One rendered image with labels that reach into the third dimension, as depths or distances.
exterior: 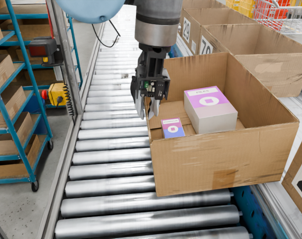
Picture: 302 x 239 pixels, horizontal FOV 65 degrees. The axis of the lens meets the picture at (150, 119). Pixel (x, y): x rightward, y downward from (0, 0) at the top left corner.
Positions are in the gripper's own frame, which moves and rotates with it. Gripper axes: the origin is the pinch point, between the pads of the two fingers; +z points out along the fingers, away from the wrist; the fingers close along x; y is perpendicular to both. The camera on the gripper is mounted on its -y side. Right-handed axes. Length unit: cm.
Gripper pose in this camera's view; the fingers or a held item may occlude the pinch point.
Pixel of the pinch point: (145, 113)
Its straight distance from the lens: 63.9
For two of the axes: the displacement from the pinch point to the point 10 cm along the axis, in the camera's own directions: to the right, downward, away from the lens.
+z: -1.1, 8.2, 5.7
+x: 9.9, 0.3, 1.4
